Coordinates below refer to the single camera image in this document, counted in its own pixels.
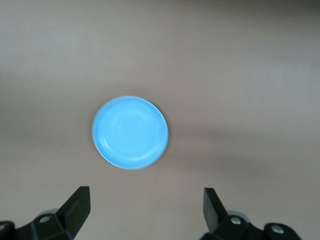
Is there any blue round plate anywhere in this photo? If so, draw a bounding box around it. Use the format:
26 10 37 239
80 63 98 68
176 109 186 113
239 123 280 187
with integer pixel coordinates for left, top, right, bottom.
91 94 170 172

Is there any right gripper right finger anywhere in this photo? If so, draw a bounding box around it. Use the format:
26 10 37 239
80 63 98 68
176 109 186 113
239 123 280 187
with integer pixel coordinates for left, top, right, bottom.
201 187 301 240

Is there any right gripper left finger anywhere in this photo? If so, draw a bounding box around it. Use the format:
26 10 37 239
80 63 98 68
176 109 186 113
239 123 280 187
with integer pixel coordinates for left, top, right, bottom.
0 185 91 240

